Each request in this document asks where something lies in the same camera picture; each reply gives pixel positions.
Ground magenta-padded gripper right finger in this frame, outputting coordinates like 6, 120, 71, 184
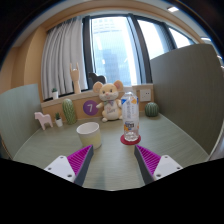
133, 144, 184, 186

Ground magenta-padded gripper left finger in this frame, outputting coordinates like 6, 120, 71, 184
43, 144, 95, 187

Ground clear plastic drink bottle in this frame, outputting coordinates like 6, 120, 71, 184
120, 91, 141, 143

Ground small plant in white pot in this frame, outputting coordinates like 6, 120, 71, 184
54, 112, 64, 128
51, 87, 60, 100

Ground flat round red coaster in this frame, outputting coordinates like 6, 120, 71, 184
119, 133, 142, 146

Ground pink horse figurine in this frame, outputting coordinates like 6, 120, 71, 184
34, 111, 54, 131

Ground tall green cactus ornament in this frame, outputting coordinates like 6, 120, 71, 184
61, 98, 78, 126

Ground round green cactus ornament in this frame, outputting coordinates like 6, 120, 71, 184
144, 101, 160, 118

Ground wooden windowsill ledge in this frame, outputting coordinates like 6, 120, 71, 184
40, 83, 155, 123

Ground green desk partition panel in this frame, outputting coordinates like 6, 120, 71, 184
0, 83, 44, 158

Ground round purple sign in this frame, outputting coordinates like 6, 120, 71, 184
82, 99, 99, 117

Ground grey desk partition panel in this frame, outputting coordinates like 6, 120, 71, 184
149, 43, 224, 155

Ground beige plush mouse toy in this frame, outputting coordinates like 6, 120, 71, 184
92, 80, 125, 123

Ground wooden hand model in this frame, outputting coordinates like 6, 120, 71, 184
69, 62, 82, 95

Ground black horse figurine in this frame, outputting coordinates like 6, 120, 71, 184
87, 72, 108, 90

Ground white pleated curtain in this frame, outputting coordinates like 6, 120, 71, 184
40, 16, 89, 100

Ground large glass window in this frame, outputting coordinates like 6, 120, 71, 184
82, 13, 198, 86

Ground ceiling strip lights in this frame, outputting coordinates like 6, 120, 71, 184
166, 5, 224, 71

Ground white wall socket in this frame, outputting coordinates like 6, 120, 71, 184
139, 88, 152, 103

